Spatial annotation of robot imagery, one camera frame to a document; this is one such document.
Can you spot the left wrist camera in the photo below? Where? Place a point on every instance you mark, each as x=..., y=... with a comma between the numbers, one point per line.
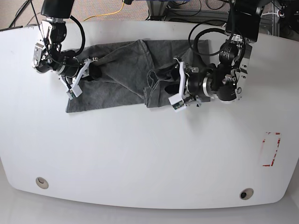
x=177, y=102

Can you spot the right table cable grommet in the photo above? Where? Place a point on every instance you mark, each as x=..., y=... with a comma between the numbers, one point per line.
x=246, y=194

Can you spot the table cable grommet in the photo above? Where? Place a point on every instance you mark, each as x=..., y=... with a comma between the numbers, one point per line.
x=42, y=183
x=246, y=194

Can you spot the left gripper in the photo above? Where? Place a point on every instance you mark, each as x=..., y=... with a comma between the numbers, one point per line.
x=190, y=84

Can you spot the left table cable grommet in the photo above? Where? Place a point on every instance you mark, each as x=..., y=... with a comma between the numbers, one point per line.
x=42, y=183

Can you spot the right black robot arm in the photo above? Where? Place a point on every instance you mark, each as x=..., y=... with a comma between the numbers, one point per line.
x=48, y=54

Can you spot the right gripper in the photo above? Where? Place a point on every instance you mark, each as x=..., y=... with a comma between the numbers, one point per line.
x=69, y=74

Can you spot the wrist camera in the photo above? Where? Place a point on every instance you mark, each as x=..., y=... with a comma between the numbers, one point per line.
x=177, y=102
x=74, y=92

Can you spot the grey t-shirt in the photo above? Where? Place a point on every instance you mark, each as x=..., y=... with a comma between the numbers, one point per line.
x=134, y=72

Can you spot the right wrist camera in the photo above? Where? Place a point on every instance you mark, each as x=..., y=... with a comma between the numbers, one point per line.
x=74, y=92

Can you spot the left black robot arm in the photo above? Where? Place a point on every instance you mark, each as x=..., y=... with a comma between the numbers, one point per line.
x=226, y=80

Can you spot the red tape rectangle marking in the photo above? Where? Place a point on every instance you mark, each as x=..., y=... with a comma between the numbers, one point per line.
x=270, y=146

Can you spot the aluminium frame stand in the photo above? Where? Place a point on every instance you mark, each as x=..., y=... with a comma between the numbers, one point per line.
x=192, y=11

